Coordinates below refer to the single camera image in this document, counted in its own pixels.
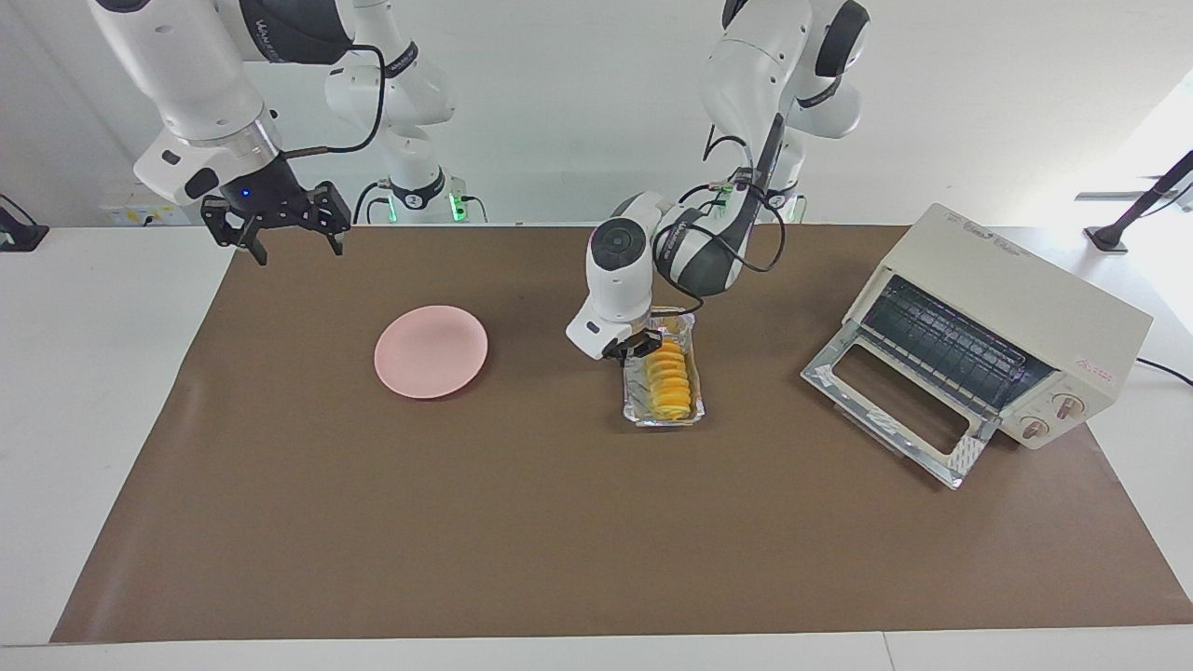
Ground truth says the foil-lined glass oven door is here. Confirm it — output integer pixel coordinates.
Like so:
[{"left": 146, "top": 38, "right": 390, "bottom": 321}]
[{"left": 800, "top": 322, "right": 1004, "bottom": 492}]

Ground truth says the pink round plate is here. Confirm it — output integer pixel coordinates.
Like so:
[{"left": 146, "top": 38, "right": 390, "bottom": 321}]
[{"left": 374, "top": 305, "right": 489, "bottom": 401}]

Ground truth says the black oven power cord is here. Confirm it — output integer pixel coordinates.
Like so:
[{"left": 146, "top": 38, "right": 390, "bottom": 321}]
[{"left": 1134, "top": 356, "right": 1193, "bottom": 389}]

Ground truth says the cream white toaster oven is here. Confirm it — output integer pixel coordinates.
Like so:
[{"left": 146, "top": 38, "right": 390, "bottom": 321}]
[{"left": 843, "top": 203, "right": 1155, "bottom": 452}]

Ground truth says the black right arm base cable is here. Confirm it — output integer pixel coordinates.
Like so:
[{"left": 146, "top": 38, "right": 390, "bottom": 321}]
[{"left": 351, "top": 180, "right": 393, "bottom": 226}]

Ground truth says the brown paper table mat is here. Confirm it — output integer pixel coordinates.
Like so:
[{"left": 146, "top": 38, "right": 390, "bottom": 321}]
[{"left": 51, "top": 224, "right": 1193, "bottom": 644}]

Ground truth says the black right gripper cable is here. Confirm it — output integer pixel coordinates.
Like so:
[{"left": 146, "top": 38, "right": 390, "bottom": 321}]
[{"left": 280, "top": 41, "right": 389, "bottom": 159}]

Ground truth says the black camera stand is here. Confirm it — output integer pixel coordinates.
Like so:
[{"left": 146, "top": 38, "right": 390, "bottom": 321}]
[{"left": 1075, "top": 149, "right": 1193, "bottom": 255}]

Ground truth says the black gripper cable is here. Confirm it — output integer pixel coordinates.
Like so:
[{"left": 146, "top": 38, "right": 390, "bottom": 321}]
[
  {"left": 651, "top": 116, "right": 789, "bottom": 318},
  {"left": 280, "top": 41, "right": 389, "bottom": 159}
]

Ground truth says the sliced orange bread loaf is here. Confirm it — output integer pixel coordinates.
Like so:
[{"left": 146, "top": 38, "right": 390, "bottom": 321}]
[{"left": 646, "top": 338, "right": 696, "bottom": 421}]

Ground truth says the white power strip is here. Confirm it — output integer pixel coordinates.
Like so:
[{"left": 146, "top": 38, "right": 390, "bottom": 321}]
[{"left": 98, "top": 185, "right": 203, "bottom": 228}]

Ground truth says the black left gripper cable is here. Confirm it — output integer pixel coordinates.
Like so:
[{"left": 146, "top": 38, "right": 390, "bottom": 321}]
[{"left": 651, "top": 116, "right": 789, "bottom": 318}]

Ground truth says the aluminium foil tray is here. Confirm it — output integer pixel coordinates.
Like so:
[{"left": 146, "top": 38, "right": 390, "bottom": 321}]
[{"left": 622, "top": 308, "right": 706, "bottom": 430}]

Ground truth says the black clamp base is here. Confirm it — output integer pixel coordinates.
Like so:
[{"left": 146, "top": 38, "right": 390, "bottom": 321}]
[{"left": 0, "top": 193, "right": 50, "bottom": 253}]

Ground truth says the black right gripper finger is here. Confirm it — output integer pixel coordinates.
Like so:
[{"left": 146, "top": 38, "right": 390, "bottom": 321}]
[
  {"left": 313, "top": 181, "right": 353, "bottom": 257},
  {"left": 200, "top": 196, "right": 272, "bottom": 267}
]

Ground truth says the metal oven wire rack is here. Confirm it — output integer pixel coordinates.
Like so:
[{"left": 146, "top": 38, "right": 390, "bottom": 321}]
[{"left": 859, "top": 278, "right": 1056, "bottom": 413}]

